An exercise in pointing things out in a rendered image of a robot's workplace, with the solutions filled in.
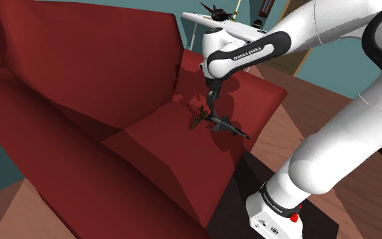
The olive brown toy plane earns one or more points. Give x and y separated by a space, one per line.
197 119

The dark framed wall picture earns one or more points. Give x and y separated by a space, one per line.
266 7

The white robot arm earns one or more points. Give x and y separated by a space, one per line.
342 132

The dark robot stand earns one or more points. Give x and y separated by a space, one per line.
235 205

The brown wooden door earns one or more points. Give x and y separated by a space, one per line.
285 63

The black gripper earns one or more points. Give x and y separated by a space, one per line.
214 86

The dark grey toy jet plane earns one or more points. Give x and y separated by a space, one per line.
223 125

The red sofa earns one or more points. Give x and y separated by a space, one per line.
94 66

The white side table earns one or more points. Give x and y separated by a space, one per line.
195 17

